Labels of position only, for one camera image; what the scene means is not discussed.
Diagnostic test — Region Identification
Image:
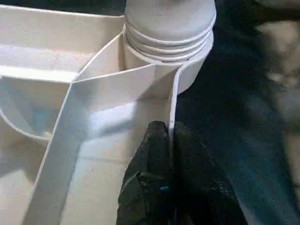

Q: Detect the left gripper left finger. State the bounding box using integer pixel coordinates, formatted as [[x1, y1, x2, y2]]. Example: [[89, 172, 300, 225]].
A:
[[116, 120, 176, 225]]

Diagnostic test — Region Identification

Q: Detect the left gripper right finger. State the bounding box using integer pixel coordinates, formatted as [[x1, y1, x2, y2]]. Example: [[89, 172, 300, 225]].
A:
[[172, 121, 249, 225]]

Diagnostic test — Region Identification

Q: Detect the white plastic table top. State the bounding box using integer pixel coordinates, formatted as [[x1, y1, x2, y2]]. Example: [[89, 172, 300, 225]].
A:
[[0, 4, 214, 225]]

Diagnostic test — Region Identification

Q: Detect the white plastic table leg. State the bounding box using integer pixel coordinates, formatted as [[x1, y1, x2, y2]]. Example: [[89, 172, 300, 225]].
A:
[[122, 0, 217, 64]]

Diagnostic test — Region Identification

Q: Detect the black mat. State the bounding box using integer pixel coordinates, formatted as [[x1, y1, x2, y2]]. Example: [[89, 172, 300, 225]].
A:
[[174, 0, 300, 225]]

